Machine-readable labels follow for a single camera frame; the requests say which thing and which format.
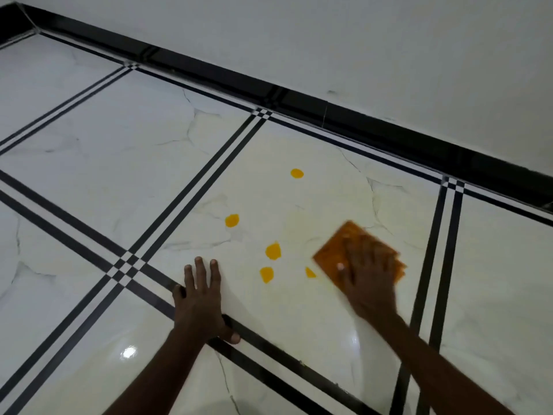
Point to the person's right hand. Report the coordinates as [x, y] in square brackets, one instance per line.
[373, 289]

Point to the person's left hand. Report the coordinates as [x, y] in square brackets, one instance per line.
[198, 309]

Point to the person's left middle finger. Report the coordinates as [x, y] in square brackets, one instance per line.
[201, 273]

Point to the person's left little finger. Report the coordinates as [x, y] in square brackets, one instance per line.
[179, 291]

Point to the person's right thumb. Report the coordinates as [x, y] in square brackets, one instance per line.
[343, 276]

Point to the person's left thumb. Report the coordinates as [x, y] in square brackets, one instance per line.
[231, 330]

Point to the orange cleaning cloth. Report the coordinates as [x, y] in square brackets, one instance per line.
[332, 254]

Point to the person's right forearm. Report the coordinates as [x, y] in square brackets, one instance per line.
[432, 363]

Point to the person's left forearm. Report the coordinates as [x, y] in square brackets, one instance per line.
[160, 371]

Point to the yellow spill spot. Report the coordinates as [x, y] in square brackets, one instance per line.
[310, 273]
[232, 220]
[273, 251]
[297, 173]
[266, 274]

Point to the black skirting board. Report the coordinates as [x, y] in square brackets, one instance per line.
[302, 103]

